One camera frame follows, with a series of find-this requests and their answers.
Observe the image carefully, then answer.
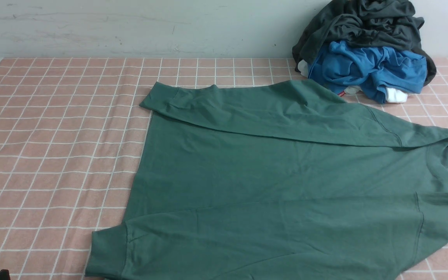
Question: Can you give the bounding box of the dark grey crumpled garment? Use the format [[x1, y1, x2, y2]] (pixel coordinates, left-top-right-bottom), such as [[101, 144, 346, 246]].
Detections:
[[292, 0, 437, 85]]

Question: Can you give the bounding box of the blue crumpled garment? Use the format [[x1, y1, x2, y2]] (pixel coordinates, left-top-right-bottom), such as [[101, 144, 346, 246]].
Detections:
[[308, 41, 428, 103]]

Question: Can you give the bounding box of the green long-sleeve top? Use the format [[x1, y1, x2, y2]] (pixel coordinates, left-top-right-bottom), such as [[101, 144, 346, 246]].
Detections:
[[85, 80, 448, 280]]

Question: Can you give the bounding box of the pink grid tablecloth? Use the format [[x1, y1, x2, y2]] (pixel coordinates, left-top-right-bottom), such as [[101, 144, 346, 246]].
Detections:
[[0, 58, 448, 280]]

